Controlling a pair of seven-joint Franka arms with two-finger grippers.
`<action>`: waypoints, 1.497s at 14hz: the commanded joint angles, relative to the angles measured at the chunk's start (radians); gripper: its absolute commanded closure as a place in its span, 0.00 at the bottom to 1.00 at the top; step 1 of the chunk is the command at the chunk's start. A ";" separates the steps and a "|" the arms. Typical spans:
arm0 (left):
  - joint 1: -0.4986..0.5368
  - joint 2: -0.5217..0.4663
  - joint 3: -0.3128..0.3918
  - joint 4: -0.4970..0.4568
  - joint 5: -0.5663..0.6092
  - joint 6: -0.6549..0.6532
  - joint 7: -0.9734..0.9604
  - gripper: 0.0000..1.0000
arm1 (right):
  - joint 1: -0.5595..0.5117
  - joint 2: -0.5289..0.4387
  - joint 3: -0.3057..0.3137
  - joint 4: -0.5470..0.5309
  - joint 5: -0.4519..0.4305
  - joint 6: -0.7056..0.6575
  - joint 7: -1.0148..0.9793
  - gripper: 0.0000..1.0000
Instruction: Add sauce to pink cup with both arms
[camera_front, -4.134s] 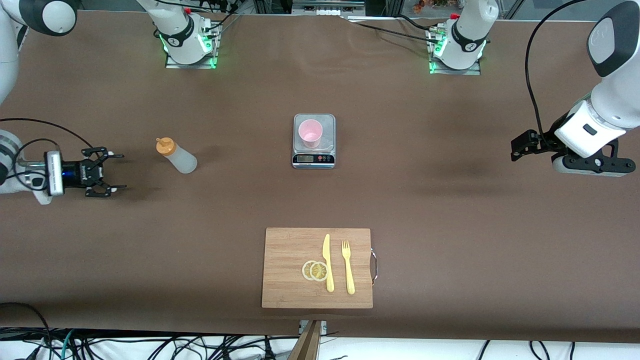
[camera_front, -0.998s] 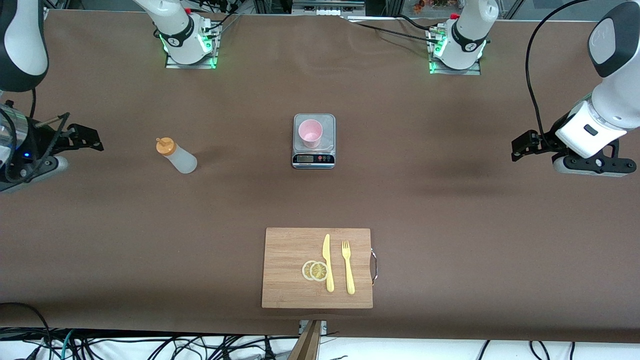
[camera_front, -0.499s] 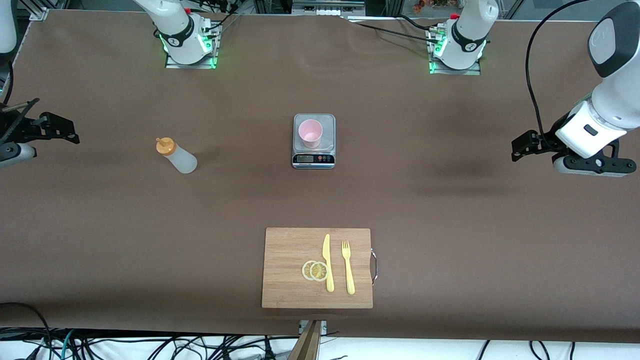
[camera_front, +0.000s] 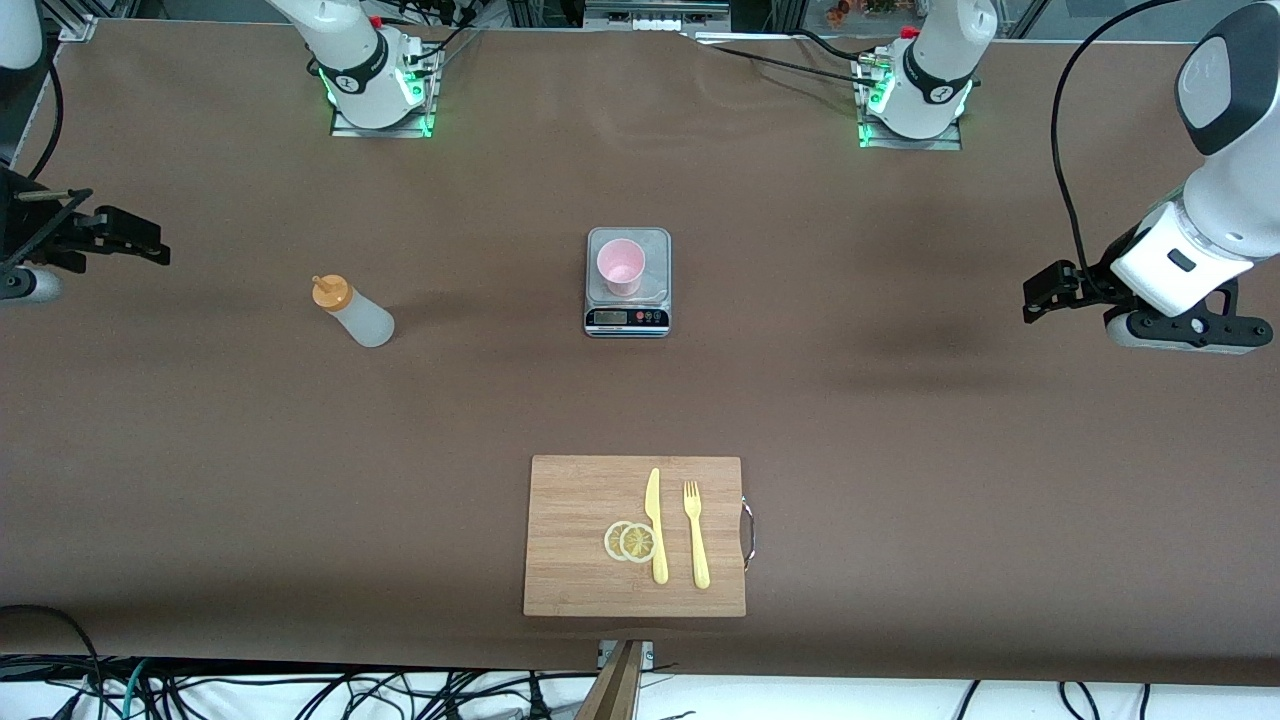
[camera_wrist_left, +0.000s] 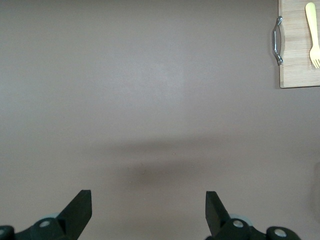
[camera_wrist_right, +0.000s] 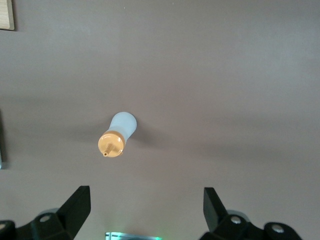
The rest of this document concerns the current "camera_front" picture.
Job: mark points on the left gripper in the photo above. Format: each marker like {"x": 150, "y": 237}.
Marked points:
{"x": 1108, "y": 266}

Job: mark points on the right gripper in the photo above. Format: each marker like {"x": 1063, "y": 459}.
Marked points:
{"x": 22, "y": 232}

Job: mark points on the translucent squeeze bottle orange cap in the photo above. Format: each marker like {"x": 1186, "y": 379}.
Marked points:
{"x": 365, "y": 322}

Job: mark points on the pink plastic cup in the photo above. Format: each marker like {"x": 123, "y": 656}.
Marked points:
{"x": 620, "y": 265}

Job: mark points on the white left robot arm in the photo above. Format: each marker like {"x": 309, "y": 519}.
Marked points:
{"x": 1240, "y": 190}

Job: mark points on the brown table cover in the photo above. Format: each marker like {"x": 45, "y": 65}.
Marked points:
{"x": 900, "y": 450}

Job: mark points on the silver digital kitchen scale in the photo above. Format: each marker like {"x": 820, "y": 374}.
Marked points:
{"x": 627, "y": 320}

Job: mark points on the yellow plastic fork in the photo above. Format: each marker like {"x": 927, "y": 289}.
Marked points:
{"x": 700, "y": 560}

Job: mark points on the white power strip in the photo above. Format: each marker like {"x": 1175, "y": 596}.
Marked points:
{"x": 655, "y": 22}

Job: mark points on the yellow plastic knife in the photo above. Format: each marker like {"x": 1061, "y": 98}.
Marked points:
{"x": 660, "y": 560}

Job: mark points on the lemon slice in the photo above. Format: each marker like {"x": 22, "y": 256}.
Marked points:
{"x": 637, "y": 543}

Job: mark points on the aluminium frame profile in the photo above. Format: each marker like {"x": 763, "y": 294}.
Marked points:
{"x": 78, "y": 25}

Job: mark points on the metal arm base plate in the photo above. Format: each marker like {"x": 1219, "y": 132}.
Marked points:
{"x": 380, "y": 131}
{"x": 915, "y": 144}

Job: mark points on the small metal bracket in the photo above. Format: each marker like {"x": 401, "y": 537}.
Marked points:
{"x": 648, "y": 652}

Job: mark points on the wooden post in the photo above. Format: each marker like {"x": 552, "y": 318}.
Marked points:
{"x": 615, "y": 695}

